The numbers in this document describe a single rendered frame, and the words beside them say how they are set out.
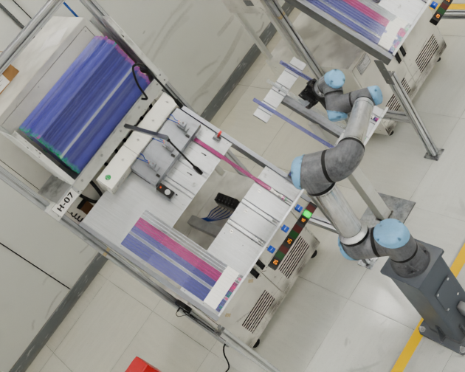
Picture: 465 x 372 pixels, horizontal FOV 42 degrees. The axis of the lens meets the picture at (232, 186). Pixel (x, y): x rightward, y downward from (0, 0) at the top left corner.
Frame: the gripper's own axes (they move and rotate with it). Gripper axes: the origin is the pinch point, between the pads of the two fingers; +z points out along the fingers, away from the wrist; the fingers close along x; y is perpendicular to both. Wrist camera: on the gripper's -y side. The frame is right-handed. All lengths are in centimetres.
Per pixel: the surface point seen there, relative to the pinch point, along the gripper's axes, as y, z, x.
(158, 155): 39, 15, 55
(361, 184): -49, 31, 2
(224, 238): -4, 11, 68
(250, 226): -11, 9, 58
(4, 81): 110, 19, 67
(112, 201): 43, 22, 82
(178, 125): 40, 14, 39
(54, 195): 64, 13, 94
